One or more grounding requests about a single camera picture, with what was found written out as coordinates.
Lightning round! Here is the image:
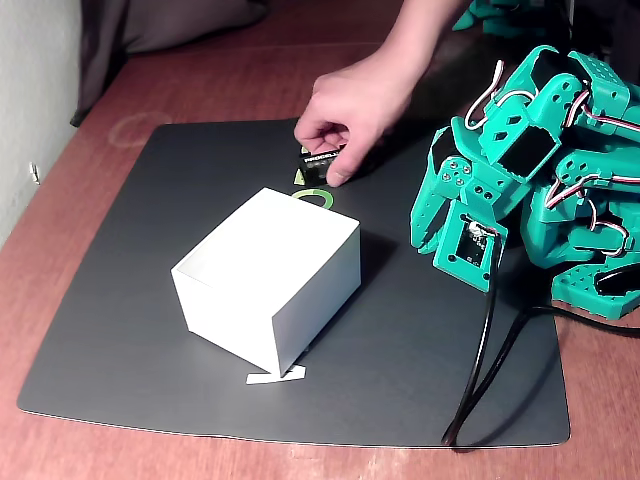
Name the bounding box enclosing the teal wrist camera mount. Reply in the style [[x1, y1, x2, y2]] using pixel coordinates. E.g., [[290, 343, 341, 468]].
[[432, 198, 509, 294]]

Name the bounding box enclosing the black mat with green logo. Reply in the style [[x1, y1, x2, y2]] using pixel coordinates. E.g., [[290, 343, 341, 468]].
[[16, 118, 572, 449]]

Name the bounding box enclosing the black camera cable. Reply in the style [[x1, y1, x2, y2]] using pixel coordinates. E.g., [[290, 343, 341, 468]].
[[441, 232, 640, 446]]

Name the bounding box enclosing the bare human forearm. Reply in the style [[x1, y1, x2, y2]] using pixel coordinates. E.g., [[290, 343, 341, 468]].
[[382, 0, 474, 91]]

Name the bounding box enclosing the dark grey cloth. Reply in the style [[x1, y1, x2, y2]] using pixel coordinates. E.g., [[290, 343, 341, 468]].
[[69, 0, 274, 129]]

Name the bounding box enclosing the white open box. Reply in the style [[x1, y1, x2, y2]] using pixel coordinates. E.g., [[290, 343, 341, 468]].
[[170, 187, 362, 377]]

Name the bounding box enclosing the teal robot base plate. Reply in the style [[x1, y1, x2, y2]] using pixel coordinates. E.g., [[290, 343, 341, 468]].
[[551, 259, 640, 321]]

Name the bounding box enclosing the white paper strip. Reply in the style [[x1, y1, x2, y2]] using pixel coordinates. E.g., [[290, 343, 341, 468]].
[[245, 367, 306, 386]]

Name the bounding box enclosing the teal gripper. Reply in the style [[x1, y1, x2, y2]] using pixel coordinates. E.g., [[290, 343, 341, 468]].
[[409, 117, 521, 257]]

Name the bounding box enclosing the small black battery pack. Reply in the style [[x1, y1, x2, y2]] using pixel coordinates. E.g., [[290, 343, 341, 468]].
[[298, 144, 351, 186]]

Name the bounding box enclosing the bare human hand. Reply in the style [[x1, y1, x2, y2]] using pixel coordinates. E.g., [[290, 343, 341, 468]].
[[293, 49, 426, 187]]

